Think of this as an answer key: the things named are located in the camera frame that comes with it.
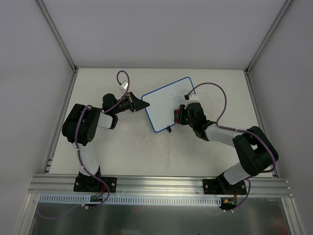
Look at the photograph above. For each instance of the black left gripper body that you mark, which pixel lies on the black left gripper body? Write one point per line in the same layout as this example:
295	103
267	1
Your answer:
132	102

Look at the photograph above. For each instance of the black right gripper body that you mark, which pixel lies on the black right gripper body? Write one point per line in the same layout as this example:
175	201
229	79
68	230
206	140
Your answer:
182	115

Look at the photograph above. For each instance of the red black whiteboard eraser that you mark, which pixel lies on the red black whiteboard eraser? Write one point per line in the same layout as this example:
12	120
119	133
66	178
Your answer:
177	116

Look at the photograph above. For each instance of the blue framed whiteboard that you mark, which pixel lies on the blue framed whiteboard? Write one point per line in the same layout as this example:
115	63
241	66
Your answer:
164	100

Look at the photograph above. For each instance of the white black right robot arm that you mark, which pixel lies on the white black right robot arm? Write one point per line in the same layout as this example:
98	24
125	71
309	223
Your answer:
255	152

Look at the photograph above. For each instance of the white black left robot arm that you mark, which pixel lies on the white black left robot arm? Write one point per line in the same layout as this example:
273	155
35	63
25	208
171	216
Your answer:
82	122

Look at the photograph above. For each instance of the black whiteboard stand foot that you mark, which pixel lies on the black whiteboard stand foot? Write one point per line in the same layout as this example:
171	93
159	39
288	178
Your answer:
169	129

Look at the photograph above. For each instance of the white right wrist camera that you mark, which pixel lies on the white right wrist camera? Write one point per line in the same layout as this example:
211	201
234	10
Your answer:
191	98

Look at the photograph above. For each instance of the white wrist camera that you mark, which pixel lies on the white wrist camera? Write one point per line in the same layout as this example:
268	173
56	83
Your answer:
191	98
124	86

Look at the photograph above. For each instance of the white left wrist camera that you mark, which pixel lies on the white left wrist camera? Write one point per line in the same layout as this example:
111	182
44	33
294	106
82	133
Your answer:
124	86

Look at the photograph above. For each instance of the aluminium right side rail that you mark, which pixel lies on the aluminium right side rail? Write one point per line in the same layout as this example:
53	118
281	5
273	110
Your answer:
255	104

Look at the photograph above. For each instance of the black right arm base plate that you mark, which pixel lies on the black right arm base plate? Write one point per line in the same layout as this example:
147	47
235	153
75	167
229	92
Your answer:
222	187

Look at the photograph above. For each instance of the aluminium left side rail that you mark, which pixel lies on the aluminium left side rail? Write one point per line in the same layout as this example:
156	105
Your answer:
57	130

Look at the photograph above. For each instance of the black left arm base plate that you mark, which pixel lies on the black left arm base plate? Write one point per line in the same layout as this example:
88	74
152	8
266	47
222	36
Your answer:
84	183

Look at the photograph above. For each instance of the aluminium left corner post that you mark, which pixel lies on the aluminium left corner post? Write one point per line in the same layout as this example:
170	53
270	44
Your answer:
52	26

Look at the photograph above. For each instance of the aluminium corner post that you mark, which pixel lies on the aluminium corner post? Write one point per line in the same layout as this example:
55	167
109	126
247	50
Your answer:
52	26
270	32

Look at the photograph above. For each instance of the aluminium frame rail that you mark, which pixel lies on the aluminium frame rail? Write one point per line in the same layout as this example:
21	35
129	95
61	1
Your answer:
161	186

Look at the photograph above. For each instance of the aluminium right corner post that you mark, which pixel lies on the aluminium right corner post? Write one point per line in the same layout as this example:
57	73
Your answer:
270	32

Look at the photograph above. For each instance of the white slotted cable duct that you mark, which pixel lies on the white slotted cable duct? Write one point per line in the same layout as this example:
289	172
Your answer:
131	200

